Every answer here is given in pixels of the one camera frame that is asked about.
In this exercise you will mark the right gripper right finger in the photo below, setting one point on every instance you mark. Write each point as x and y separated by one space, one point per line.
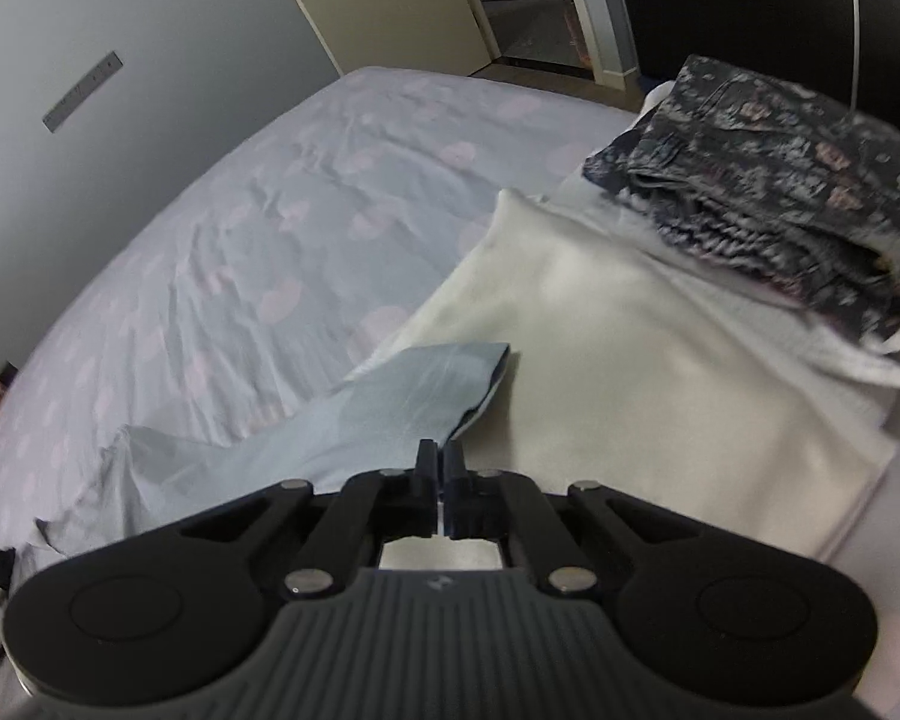
456 490

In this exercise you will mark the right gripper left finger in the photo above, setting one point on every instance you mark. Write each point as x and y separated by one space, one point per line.
424 490

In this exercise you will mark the light blue t-shirt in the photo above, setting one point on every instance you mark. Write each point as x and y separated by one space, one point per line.
150 479

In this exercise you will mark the cream folded cloth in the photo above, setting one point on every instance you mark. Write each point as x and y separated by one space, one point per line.
619 377

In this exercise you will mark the blue bedsheet with pink clouds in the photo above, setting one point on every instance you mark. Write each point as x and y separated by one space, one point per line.
279 270

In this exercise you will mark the white folded knit cloth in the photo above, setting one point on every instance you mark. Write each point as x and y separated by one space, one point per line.
759 308

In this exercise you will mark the dark patterned folded garment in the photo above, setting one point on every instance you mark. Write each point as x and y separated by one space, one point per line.
773 182

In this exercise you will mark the cream bedroom door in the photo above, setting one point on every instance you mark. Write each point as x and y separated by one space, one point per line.
430 35

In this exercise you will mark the dark wardrobe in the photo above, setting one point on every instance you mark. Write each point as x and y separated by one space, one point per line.
847 49

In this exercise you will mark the grey wall plate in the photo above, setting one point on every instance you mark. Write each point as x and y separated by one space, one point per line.
78 94

